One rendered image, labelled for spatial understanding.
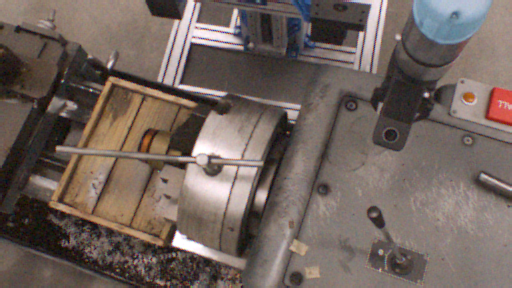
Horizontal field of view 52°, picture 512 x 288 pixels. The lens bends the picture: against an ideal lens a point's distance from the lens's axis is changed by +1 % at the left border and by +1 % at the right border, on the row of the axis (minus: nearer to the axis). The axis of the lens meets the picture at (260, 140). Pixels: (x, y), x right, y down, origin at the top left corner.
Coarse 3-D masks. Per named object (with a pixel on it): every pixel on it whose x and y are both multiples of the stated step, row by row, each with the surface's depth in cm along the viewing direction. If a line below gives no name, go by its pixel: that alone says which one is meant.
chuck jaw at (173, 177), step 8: (168, 168) 108; (176, 168) 108; (160, 176) 107; (168, 176) 107; (176, 176) 107; (168, 184) 106; (176, 184) 106; (168, 192) 106; (176, 192) 106; (176, 200) 105; (168, 208) 105; (176, 208) 105; (168, 216) 104
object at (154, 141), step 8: (152, 128) 111; (144, 136) 109; (152, 136) 109; (160, 136) 108; (168, 136) 109; (144, 144) 108; (152, 144) 107; (160, 144) 107; (168, 144) 107; (144, 152) 108; (152, 152) 107; (160, 152) 107; (168, 152) 108; (176, 152) 108; (184, 152) 113; (144, 160) 110; (160, 168) 109
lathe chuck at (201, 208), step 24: (240, 96) 107; (216, 120) 97; (240, 120) 98; (216, 144) 95; (240, 144) 94; (192, 168) 94; (192, 192) 95; (216, 192) 94; (192, 216) 97; (216, 216) 95; (192, 240) 106; (216, 240) 99
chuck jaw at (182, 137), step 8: (200, 104) 103; (224, 104) 102; (192, 112) 101; (200, 112) 101; (208, 112) 101; (224, 112) 100; (192, 120) 102; (200, 120) 101; (176, 128) 108; (184, 128) 104; (192, 128) 103; (200, 128) 102; (176, 136) 106; (184, 136) 105; (192, 136) 104; (176, 144) 107; (184, 144) 106; (192, 144) 105
